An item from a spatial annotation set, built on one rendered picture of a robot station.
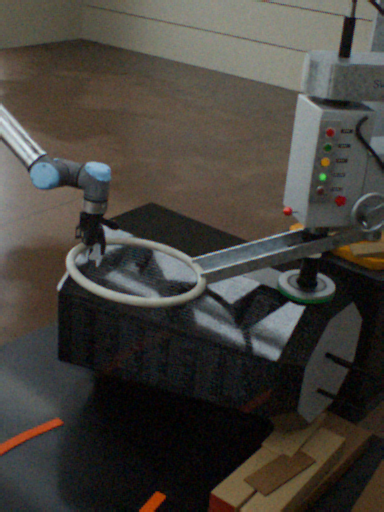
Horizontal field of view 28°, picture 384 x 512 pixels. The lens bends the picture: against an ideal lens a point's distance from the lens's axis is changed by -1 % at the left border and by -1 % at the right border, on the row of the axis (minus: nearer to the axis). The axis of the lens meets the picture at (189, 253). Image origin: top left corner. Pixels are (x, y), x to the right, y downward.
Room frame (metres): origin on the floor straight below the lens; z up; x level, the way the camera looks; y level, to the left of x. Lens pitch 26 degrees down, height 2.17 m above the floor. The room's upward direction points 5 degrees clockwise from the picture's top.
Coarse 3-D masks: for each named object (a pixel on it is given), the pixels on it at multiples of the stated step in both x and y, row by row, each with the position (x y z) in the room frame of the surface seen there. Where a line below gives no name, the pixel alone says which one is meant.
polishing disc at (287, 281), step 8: (288, 272) 2.63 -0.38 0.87; (296, 272) 2.63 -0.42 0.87; (280, 280) 2.55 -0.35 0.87; (288, 280) 2.56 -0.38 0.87; (320, 280) 2.58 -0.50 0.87; (328, 280) 2.59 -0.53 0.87; (288, 288) 2.49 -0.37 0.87; (296, 288) 2.50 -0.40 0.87; (304, 288) 2.51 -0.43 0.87; (320, 288) 2.52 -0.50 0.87; (328, 288) 2.52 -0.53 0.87; (296, 296) 2.46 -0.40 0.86; (304, 296) 2.45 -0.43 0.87; (312, 296) 2.45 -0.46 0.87; (320, 296) 2.46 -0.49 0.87; (328, 296) 2.48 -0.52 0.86
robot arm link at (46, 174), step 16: (0, 112) 2.50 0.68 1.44; (0, 128) 2.47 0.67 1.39; (16, 128) 2.48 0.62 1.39; (16, 144) 2.44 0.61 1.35; (32, 144) 2.45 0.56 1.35; (32, 160) 2.41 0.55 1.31; (48, 160) 2.43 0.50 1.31; (32, 176) 2.39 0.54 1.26; (48, 176) 2.38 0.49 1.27; (64, 176) 2.44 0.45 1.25
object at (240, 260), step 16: (256, 240) 2.55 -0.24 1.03; (272, 240) 2.56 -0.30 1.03; (288, 240) 2.58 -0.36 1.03; (320, 240) 2.50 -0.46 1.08; (336, 240) 2.50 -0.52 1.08; (352, 240) 2.53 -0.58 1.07; (208, 256) 2.49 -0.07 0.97; (224, 256) 2.51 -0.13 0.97; (240, 256) 2.53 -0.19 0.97; (256, 256) 2.52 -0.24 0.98; (272, 256) 2.44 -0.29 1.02; (288, 256) 2.46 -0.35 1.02; (304, 256) 2.48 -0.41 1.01; (208, 272) 2.38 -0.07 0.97; (224, 272) 2.40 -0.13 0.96; (240, 272) 2.41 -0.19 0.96
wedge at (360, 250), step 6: (354, 246) 3.10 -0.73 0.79; (360, 246) 3.10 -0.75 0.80; (366, 246) 3.09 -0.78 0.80; (372, 246) 3.09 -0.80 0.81; (378, 246) 3.08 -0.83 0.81; (354, 252) 3.04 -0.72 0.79; (360, 252) 3.04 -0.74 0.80; (366, 252) 3.03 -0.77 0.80; (372, 252) 3.03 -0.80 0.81; (378, 252) 3.03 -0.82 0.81; (378, 258) 3.03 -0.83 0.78
